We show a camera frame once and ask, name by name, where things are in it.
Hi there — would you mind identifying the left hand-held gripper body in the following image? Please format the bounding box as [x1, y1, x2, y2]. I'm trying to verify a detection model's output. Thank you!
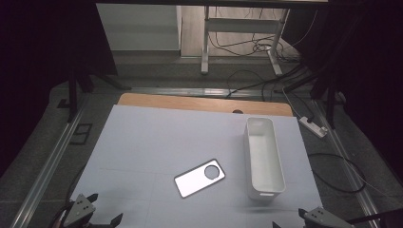
[62, 193, 97, 228]

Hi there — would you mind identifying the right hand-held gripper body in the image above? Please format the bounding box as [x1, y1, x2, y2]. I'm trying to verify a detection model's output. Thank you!
[303, 206, 350, 228]

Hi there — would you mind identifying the white plastic storage box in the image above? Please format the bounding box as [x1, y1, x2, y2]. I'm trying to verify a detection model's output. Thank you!
[242, 116, 287, 201]

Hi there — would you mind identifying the dark phone case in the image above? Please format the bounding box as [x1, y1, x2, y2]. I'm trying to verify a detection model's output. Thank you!
[173, 158, 227, 200]

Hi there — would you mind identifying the black rod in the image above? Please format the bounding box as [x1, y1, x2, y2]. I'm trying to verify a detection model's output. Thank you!
[344, 206, 403, 226]

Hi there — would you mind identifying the white table mat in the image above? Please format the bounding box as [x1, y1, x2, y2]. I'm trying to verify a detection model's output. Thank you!
[56, 104, 324, 228]

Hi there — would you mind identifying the white power strip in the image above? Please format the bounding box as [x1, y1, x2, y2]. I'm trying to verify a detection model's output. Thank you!
[298, 115, 329, 139]

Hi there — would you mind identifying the black metal stand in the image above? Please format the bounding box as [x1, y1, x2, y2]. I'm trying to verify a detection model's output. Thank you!
[275, 61, 347, 130]
[57, 61, 133, 124]

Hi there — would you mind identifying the white cabinet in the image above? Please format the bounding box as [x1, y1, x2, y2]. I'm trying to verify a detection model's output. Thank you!
[96, 3, 182, 52]

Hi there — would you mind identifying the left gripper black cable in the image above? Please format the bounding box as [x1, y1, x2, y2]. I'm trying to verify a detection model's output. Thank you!
[47, 202, 74, 228]

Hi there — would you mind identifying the black looped floor cable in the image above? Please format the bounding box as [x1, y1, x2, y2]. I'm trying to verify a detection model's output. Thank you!
[308, 153, 368, 195]

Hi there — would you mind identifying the metal floor rail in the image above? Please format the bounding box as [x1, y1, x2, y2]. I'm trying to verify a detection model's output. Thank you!
[313, 99, 382, 228]
[9, 94, 90, 228]
[128, 86, 288, 100]

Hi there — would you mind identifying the white power strip cable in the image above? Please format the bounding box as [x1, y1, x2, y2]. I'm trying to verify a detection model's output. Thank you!
[281, 87, 302, 119]

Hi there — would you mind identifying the tangle of black cables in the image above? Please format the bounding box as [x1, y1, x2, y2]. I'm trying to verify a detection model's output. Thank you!
[208, 7, 301, 63]

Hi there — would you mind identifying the white desk frame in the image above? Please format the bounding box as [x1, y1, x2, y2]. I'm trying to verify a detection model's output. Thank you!
[201, 5, 291, 78]

